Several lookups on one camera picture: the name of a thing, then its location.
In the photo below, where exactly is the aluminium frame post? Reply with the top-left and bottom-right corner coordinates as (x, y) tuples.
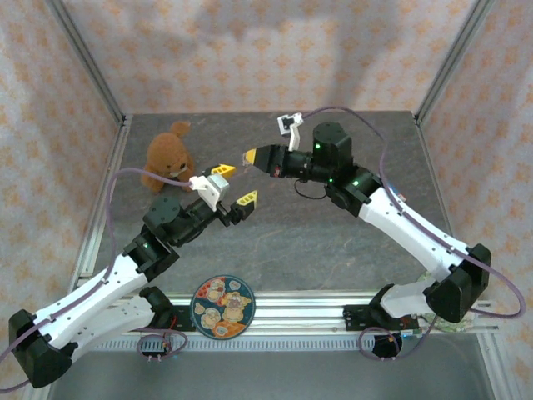
(414, 0), (496, 126)
(44, 0), (128, 126)

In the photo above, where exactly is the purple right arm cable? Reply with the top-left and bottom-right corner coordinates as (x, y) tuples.
(300, 107), (526, 363)

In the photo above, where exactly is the aluminium side rail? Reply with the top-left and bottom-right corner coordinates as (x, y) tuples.
(413, 111), (459, 234)
(68, 114), (134, 293)

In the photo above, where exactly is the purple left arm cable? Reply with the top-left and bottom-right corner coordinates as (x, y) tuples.
(0, 167), (195, 393)

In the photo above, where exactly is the slotted white cable duct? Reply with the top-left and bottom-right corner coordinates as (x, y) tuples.
(81, 337), (376, 352)

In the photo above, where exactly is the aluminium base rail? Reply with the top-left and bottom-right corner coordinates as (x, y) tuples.
(95, 291), (501, 334)

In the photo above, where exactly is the round cartoon print coaster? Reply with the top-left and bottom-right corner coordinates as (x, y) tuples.
(190, 273), (256, 341)

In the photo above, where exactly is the grey metal tray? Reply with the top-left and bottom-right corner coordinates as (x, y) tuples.
(45, 332), (501, 400)

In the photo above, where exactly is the thin black gripper wire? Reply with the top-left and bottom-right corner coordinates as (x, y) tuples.
(293, 178), (331, 201)

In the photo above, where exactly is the brown plush dog toy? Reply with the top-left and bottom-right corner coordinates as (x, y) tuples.
(141, 120), (197, 195)

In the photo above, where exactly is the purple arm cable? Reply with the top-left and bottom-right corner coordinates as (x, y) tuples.
(300, 107), (526, 363)
(0, 167), (195, 393)

